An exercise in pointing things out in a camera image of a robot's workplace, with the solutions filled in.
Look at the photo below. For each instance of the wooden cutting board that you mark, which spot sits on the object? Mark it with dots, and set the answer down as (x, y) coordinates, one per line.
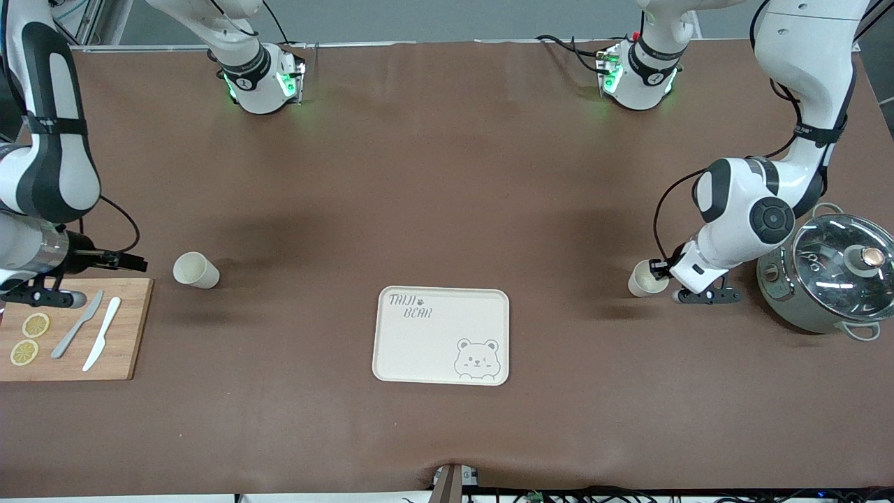
(126, 349)

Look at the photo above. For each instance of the white plastic cup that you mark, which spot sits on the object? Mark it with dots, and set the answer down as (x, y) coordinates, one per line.
(641, 284)
(195, 271)

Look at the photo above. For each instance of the metal table clamp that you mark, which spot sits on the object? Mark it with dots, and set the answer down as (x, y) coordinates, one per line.
(450, 485)

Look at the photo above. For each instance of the lemon slice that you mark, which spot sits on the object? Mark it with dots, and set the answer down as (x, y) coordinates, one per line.
(24, 352)
(35, 325)

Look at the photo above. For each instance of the brown table cover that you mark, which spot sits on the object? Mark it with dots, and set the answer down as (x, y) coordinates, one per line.
(447, 175)

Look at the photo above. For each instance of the grey plastic knife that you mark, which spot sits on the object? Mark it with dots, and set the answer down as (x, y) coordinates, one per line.
(66, 342)

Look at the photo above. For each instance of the aluminium frame post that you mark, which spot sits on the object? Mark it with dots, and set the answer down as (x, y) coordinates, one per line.
(84, 24)

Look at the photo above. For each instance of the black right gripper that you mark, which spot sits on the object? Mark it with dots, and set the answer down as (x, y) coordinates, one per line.
(89, 258)

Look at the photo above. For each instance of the cream tray with bear print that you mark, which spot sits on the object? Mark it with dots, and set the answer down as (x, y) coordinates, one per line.
(419, 363)

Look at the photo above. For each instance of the white plastic knife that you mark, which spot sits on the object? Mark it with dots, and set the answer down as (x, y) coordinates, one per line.
(98, 342)

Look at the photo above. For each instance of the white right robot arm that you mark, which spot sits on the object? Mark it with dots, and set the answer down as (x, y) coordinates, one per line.
(49, 161)

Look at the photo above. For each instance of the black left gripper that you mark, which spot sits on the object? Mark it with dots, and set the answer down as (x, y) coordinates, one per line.
(659, 267)

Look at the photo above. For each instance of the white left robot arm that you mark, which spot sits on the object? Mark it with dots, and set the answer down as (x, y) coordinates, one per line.
(803, 56)

